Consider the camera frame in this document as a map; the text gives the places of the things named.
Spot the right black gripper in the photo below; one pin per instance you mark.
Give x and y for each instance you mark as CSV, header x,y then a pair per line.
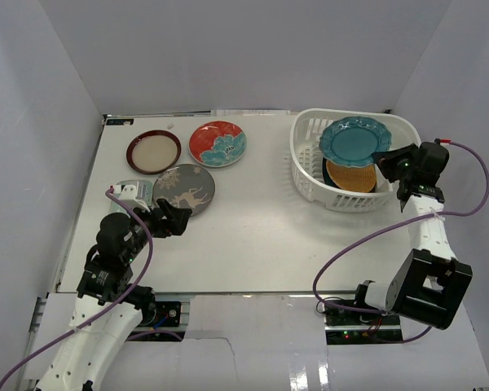
x,y
385,160

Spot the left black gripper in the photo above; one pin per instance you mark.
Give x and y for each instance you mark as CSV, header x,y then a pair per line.
x,y
163,220

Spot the grey plate with deer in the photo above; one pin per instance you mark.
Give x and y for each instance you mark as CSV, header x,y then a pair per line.
x,y
185,186

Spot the woven bamboo round plate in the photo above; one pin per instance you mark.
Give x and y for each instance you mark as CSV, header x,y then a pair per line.
x,y
363,180

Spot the teal scalloped round plate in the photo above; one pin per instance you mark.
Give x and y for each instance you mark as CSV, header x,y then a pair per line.
x,y
351,141

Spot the teal square plate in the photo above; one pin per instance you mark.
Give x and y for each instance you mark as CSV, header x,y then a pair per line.
x,y
326,177

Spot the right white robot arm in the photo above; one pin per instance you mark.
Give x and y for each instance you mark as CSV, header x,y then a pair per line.
x,y
431,283

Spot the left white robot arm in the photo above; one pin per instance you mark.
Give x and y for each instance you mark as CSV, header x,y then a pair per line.
x,y
108,305

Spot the white plastic dish bin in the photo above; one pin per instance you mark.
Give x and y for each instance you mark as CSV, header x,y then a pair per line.
x,y
306,164

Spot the mint green rectangular plate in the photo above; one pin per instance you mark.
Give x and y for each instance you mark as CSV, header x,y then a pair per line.
x,y
124,195

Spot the brown rimmed cream plate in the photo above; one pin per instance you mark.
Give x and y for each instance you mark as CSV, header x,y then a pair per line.
x,y
153,152

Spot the red plate with teal flower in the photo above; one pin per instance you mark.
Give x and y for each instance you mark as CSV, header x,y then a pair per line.
x,y
217,144

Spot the small black table label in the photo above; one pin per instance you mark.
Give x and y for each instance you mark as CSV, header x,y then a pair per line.
x,y
119,121

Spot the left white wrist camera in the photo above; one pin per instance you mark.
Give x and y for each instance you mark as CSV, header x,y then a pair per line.
x,y
134,195

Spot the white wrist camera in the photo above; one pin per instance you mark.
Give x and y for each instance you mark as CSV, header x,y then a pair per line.
x,y
134,195
442,141

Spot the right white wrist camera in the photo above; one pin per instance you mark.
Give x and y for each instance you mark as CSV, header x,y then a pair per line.
x,y
442,141

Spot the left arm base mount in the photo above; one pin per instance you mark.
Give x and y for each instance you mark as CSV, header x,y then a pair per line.
x,y
162,323

